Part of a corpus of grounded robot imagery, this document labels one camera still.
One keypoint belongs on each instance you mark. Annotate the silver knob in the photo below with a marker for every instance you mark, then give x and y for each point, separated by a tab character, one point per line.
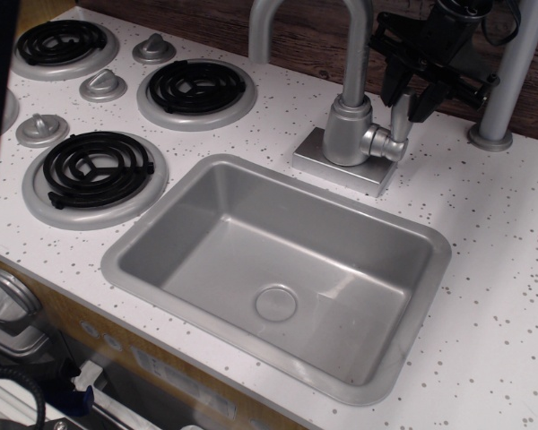
41	131
154	50
104	86

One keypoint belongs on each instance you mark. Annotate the back left black burner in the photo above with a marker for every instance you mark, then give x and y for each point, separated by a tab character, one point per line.
62	50

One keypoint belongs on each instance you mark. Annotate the front right black burner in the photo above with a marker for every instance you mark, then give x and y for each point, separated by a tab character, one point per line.
95	180

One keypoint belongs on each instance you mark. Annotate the silver knob back right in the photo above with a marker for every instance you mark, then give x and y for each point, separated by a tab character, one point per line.
154	50

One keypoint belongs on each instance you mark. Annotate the left edge black burner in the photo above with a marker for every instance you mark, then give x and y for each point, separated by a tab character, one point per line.
11	111

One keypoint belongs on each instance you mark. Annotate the silver knob middle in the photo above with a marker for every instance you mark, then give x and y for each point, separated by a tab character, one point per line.
104	86

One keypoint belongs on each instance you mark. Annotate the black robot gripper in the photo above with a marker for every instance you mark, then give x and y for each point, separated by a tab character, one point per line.
439	50

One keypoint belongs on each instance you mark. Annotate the silver faucet lever handle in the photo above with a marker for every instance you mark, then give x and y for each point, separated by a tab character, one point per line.
391	143

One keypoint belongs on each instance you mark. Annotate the silver knob front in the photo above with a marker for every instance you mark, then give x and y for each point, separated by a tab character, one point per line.
41	131

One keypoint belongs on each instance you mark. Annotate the silver round oven dial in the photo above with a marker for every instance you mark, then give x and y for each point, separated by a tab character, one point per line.
19	307

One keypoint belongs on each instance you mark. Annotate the back right black burner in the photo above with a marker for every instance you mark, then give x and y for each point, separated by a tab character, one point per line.
196	95

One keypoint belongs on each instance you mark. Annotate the grey support pole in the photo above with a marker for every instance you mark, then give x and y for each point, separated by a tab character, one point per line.
492	133

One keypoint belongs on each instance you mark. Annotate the silver toy faucet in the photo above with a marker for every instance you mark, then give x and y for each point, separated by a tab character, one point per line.
334	153

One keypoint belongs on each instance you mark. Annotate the grey plastic sink basin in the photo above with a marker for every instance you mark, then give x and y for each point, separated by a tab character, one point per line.
329	291

